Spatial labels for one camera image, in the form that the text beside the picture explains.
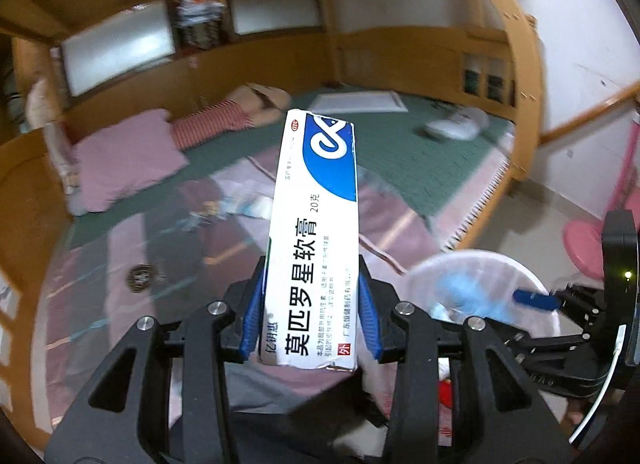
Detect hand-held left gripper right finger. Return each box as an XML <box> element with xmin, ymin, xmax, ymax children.
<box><xmin>359</xmin><ymin>254</ymin><xmax>573</xmax><ymax>464</ymax></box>

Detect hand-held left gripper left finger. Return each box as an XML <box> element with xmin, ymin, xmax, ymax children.
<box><xmin>52</xmin><ymin>256</ymin><xmax>266</xmax><ymax>464</ymax></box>

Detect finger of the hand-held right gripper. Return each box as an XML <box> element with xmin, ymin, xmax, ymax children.
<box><xmin>512</xmin><ymin>284</ymin><xmax>608</xmax><ymax>327</ymax></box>
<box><xmin>492</xmin><ymin>324</ymin><xmax>623</xmax><ymax>400</ymax></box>

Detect white blue ointment box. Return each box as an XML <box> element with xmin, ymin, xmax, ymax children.
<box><xmin>259</xmin><ymin>109</ymin><xmax>360</xmax><ymax>373</ymax></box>

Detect pink plastic stool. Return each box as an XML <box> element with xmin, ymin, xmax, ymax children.
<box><xmin>562</xmin><ymin>216</ymin><xmax>608</xmax><ymax>285</ymax></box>

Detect light blue face mask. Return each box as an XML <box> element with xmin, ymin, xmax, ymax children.
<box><xmin>435</xmin><ymin>274</ymin><xmax>516</xmax><ymax>325</ymax></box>

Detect brown round wrapper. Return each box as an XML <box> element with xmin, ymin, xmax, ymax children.
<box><xmin>125</xmin><ymin>264</ymin><xmax>162</xmax><ymax>293</ymax></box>

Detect small crumpled wrapper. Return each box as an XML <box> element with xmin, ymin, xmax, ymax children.
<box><xmin>190</xmin><ymin>199</ymin><xmax>221</xmax><ymax>220</ymax></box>

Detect checked pink grey bedsheet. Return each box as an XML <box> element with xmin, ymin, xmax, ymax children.
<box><xmin>42</xmin><ymin>156</ymin><xmax>441</xmax><ymax>445</ymax></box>

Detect white oval device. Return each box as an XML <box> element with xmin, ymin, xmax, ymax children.
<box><xmin>417</xmin><ymin>109</ymin><xmax>490</xmax><ymax>141</ymax></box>

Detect striped plush toy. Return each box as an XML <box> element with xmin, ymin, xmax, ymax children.
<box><xmin>170</xmin><ymin>84</ymin><xmax>291</xmax><ymax>150</ymax></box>

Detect pink pillow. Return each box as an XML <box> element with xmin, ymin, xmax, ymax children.
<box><xmin>70</xmin><ymin>109</ymin><xmax>190</xmax><ymax>215</ymax></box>

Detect white flat board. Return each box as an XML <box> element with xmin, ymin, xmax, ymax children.
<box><xmin>311</xmin><ymin>90</ymin><xmax>408</xmax><ymax>116</ymax></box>

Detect dark boxes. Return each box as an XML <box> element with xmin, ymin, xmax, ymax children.
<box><xmin>462</xmin><ymin>66</ymin><xmax>516</xmax><ymax>105</ymax></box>

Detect cream plush toy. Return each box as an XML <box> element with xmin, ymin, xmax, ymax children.
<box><xmin>25</xmin><ymin>79</ymin><xmax>81</xmax><ymax>195</ymax></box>

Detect pile of stored items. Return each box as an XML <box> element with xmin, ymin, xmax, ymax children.
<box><xmin>170</xmin><ymin>0</ymin><xmax>228</xmax><ymax>47</ymax></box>

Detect wide frosted window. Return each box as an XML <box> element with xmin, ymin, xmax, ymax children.
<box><xmin>60</xmin><ymin>0</ymin><xmax>177</xmax><ymax>97</ymax></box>

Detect narrow frosted window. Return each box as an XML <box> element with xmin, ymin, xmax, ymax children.
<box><xmin>227</xmin><ymin>0</ymin><xmax>326</xmax><ymax>36</ymax></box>

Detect wooden bunk bed frame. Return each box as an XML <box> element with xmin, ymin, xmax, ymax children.
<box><xmin>0</xmin><ymin>0</ymin><xmax>546</xmax><ymax>445</ymax></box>

